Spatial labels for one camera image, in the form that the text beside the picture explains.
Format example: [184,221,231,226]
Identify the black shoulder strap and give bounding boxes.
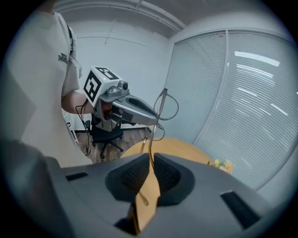
[66,23,82,79]

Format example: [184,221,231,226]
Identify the black office chair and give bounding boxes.
[84,116,124,159]

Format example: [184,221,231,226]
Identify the yellow and peach flower bouquet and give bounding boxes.
[209,159,233,174]

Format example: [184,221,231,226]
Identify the window blind panel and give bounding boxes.
[163,30,228,145]
[193,29,298,192]

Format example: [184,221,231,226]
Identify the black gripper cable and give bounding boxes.
[75,104,92,156]

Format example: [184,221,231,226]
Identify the person's beige t-shirt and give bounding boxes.
[0,9,94,168]

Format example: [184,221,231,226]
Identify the person's left hand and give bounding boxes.
[102,103,124,119]

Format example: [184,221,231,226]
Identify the white metal rack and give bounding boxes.
[66,115,79,146]

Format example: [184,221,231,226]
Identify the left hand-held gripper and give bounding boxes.
[83,66,159,132]

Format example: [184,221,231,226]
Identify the white ceiling pipes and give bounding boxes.
[53,0,187,33]

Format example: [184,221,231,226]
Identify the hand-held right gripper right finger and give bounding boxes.
[141,152,280,238]

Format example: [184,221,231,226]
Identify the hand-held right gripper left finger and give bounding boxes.
[60,152,150,238]

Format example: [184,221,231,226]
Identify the person's left forearm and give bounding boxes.
[61,90,96,115]

